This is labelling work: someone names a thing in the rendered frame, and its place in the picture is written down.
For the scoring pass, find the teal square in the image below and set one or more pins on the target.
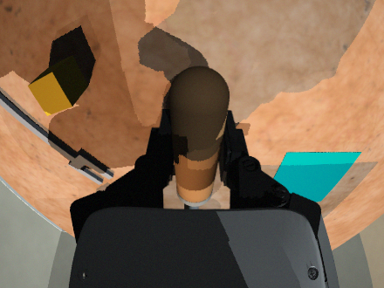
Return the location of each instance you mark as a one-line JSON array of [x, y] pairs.
[[314, 174]]

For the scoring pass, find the yellow cube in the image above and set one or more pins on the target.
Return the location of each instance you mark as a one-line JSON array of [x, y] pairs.
[[59, 86]]

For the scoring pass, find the grey combination wrench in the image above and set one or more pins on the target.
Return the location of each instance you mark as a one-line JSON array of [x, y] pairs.
[[77, 161]]

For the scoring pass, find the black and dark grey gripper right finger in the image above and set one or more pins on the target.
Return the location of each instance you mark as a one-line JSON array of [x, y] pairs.
[[250, 187]]

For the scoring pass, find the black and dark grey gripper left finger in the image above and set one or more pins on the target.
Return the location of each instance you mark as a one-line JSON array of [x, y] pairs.
[[140, 186]]

